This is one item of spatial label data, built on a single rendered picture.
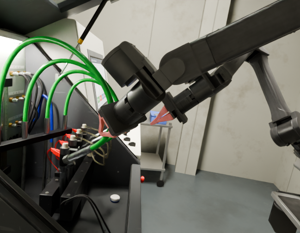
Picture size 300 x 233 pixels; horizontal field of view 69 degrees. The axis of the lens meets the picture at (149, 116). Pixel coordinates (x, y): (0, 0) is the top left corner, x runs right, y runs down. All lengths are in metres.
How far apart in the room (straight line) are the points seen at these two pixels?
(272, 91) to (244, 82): 2.46
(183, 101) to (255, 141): 3.05
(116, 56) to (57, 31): 0.69
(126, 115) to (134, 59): 0.11
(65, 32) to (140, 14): 2.44
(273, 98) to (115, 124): 0.67
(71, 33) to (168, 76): 0.74
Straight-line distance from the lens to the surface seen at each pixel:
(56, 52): 1.06
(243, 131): 3.53
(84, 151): 0.57
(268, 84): 0.98
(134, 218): 0.72
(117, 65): 0.40
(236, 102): 3.41
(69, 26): 1.05
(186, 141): 3.17
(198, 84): 0.62
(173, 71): 0.36
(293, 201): 0.89
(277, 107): 0.93
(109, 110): 0.45
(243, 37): 0.40
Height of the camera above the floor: 1.38
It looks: 11 degrees down
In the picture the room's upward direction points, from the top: 8 degrees clockwise
